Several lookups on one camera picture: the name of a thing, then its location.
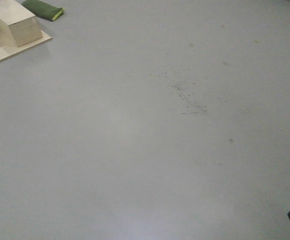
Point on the green sandbag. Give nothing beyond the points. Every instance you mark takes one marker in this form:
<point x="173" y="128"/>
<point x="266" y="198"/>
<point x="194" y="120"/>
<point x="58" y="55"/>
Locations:
<point x="43" y="10"/>

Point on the plywood base platform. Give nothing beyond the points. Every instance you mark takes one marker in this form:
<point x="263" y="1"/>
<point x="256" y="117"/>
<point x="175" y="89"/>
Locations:
<point x="8" y="51"/>

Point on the plywood box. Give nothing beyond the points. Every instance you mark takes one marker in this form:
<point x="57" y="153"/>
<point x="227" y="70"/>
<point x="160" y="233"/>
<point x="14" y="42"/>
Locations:
<point x="17" y="24"/>

